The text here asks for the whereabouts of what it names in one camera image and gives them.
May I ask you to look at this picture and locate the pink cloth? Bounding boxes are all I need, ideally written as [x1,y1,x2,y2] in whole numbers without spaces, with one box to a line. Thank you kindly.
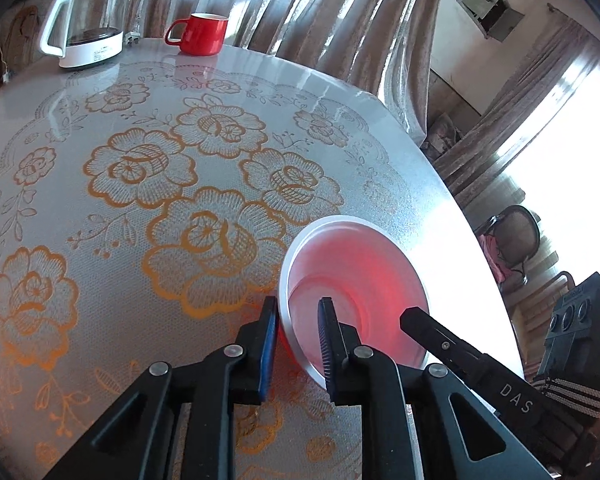
[482,234,515,283]

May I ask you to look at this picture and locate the lace print tablecloth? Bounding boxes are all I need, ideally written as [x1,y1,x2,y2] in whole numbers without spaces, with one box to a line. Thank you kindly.
[0,37,526,480]

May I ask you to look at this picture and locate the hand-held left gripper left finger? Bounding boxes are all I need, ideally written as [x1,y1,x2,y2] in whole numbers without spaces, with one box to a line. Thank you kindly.
[45,296,281,480]

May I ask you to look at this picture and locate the grey patterned bundle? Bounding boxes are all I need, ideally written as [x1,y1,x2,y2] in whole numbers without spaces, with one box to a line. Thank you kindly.
[426,112,465,162]

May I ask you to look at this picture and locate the grey window curtain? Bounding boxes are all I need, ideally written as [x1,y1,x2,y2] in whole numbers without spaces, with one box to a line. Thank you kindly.
[432,7,596,211]

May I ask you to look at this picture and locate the carved wooden chair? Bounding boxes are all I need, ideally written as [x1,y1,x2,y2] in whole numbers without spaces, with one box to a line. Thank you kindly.
[0,5,42,92]

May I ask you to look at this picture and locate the round back dark chair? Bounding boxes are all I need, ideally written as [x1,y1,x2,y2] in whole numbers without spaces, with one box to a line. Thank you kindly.
[477,205,542,287]

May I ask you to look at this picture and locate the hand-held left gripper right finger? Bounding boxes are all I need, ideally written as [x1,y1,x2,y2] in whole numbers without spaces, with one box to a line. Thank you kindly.
[317,297,551,480]

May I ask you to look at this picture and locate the large grey curtain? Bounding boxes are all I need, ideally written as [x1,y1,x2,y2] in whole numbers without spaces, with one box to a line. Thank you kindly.
[130,0,456,147]

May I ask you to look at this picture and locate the wall electrical panel box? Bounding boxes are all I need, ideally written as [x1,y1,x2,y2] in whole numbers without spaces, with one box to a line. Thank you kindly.
[456,0,524,42]

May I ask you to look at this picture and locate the white glass electric kettle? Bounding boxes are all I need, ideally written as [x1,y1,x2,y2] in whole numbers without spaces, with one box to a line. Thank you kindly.
[39,0,136,70]

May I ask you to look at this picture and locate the red plastic bowl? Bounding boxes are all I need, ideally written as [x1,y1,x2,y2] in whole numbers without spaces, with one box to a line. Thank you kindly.
[277,215,431,392]

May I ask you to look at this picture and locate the bright window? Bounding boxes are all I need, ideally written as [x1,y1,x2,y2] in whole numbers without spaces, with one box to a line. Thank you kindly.
[500,40,600,283]

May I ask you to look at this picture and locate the red mug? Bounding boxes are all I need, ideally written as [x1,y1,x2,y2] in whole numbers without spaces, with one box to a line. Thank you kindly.
[164,12,229,56]

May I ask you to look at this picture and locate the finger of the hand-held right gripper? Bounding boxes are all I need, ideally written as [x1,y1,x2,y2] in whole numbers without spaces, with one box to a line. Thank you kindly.
[399,307,497,392]

